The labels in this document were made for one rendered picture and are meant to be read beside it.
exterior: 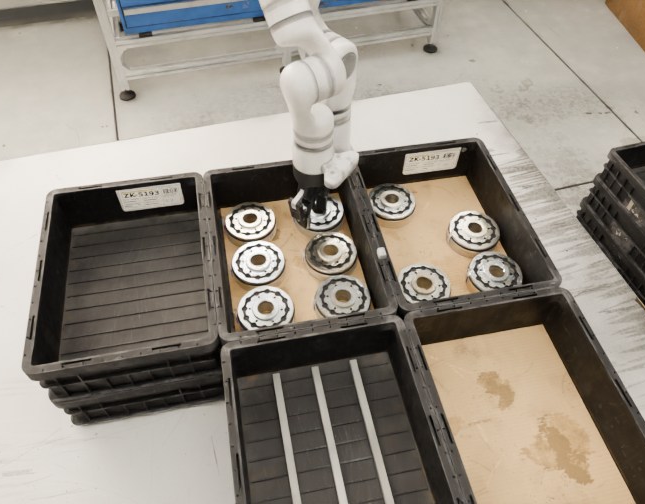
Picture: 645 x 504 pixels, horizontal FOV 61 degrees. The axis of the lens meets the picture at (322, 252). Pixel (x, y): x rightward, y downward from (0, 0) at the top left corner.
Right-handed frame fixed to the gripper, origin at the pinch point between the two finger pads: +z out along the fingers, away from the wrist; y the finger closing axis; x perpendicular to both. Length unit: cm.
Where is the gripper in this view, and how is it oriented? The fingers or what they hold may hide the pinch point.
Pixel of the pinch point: (313, 212)
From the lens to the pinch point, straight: 110.7
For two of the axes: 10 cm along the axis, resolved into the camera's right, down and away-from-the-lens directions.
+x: 8.4, 4.4, -3.2
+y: -5.4, 6.6, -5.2
